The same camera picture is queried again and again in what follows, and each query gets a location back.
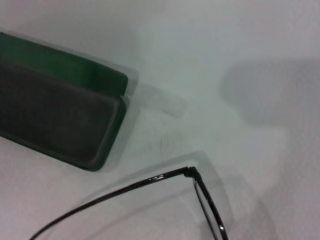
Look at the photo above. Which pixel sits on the black glasses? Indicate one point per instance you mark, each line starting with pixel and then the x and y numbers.
pixel 191 171

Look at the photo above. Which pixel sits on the green glasses case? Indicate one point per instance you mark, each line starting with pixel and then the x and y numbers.
pixel 50 112

